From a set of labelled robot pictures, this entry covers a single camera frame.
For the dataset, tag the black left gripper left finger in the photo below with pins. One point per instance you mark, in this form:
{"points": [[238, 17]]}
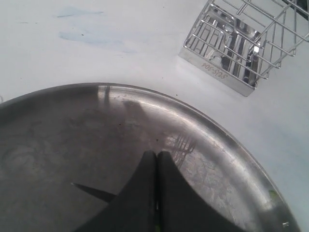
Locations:
{"points": [[133, 209]]}

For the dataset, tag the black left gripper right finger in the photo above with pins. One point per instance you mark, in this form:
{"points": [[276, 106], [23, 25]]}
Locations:
{"points": [[180, 208]]}

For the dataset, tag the round stainless steel plate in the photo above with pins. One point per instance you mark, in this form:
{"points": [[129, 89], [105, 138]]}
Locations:
{"points": [[95, 135]]}

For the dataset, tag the chrome wire utensil holder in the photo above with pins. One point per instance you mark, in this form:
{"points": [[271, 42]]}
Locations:
{"points": [[239, 42]]}

